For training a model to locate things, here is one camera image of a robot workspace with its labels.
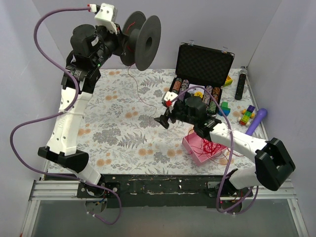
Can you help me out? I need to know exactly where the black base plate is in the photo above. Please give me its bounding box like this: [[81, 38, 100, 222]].
[[76, 174, 254, 208]]

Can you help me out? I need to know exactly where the pink open box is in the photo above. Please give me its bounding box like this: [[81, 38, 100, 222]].
[[182, 132, 227, 166]]

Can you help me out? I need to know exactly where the yellow green toy block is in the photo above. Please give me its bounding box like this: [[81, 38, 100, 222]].
[[223, 76, 233, 87]]

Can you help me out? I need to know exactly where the floral table mat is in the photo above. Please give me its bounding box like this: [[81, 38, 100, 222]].
[[47, 68, 275, 176]]

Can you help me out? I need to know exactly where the purple cable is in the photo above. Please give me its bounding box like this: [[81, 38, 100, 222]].
[[9, 4, 123, 227], [172, 85, 259, 215]]

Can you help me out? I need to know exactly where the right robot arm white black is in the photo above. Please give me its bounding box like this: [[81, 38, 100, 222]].
[[155, 96, 295, 196]]

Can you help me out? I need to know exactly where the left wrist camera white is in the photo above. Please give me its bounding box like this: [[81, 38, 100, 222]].
[[94, 3, 118, 35]]

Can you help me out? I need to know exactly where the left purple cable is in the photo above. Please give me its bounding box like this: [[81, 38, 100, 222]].
[[9, 4, 123, 227]]

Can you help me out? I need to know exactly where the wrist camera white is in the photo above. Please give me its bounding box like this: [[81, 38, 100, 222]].
[[162, 91, 178, 111], [94, 3, 118, 35]]

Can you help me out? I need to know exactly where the black remote control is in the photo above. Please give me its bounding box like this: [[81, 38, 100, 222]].
[[235, 68, 247, 100]]

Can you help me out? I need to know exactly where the black filament spool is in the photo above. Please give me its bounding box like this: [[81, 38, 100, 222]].
[[120, 11, 161, 71]]

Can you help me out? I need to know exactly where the blue green toy block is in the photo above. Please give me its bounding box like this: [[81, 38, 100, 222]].
[[217, 101, 231, 116]]

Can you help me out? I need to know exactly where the black poker chip case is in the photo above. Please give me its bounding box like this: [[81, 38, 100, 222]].
[[169, 43, 235, 104]]

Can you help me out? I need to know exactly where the purple cylindrical toy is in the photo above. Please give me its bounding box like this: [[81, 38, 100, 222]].
[[245, 108, 268, 136]]

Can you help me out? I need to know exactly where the colourful toy block stack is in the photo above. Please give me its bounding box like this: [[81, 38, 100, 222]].
[[238, 105, 255, 127]]

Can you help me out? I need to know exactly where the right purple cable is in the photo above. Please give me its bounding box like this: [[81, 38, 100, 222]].
[[172, 85, 259, 215]]

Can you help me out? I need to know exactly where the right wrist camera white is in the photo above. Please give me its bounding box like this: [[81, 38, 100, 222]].
[[162, 91, 178, 111]]

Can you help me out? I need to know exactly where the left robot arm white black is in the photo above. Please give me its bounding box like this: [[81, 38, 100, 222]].
[[38, 24, 124, 198]]

